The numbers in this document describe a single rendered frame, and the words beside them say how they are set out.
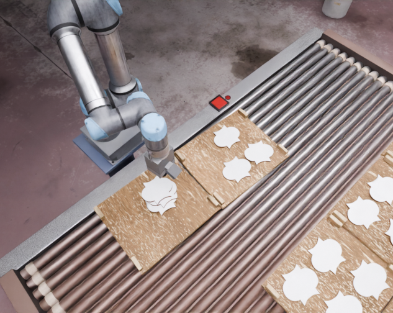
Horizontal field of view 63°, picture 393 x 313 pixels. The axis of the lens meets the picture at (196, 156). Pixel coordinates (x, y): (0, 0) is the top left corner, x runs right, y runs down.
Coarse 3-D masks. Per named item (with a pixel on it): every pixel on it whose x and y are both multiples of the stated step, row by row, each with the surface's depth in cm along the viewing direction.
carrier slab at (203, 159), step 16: (240, 128) 155; (256, 128) 155; (192, 144) 150; (208, 144) 150; (240, 144) 150; (272, 144) 150; (192, 160) 146; (208, 160) 146; (224, 160) 146; (272, 160) 146; (208, 176) 142; (256, 176) 142; (208, 192) 138; (224, 192) 138; (240, 192) 138
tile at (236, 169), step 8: (232, 160) 145; (240, 160) 145; (224, 168) 142; (232, 168) 142; (240, 168) 142; (248, 168) 142; (224, 176) 141; (232, 176) 140; (240, 176) 140; (248, 176) 141
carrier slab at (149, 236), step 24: (120, 192) 138; (192, 192) 138; (120, 216) 132; (144, 216) 132; (168, 216) 132; (192, 216) 132; (120, 240) 127; (144, 240) 127; (168, 240) 127; (144, 264) 123
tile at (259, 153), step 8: (248, 144) 149; (256, 144) 149; (264, 144) 149; (248, 152) 147; (256, 152) 147; (264, 152) 147; (272, 152) 147; (248, 160) 145; (256, 160) 145; (264, 160) 145
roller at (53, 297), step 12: (336, 60) 180; (324, 72) 176; (312, 84) 172; (300, 96) 170; (276, 108) 163; (264, 120) 159; (108, 252) 127; (96, 264) 125; (72, 276) 122; (84, 276) 123; (60, 288) 120; (72, 288) 122; (48, 300) 118
